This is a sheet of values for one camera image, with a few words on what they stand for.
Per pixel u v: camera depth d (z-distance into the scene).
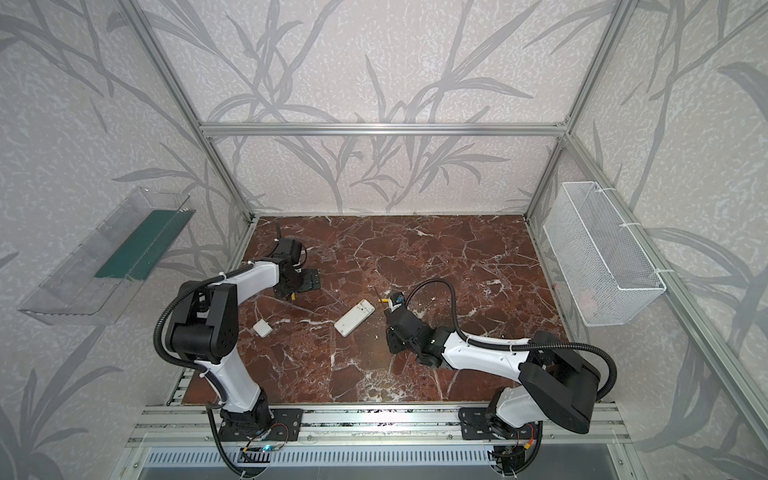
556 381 0.42
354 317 0.91
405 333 0.64
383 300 0.91
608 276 0.61
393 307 0.76
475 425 0.73
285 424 0.73
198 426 0.75
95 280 0.64
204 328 0.50
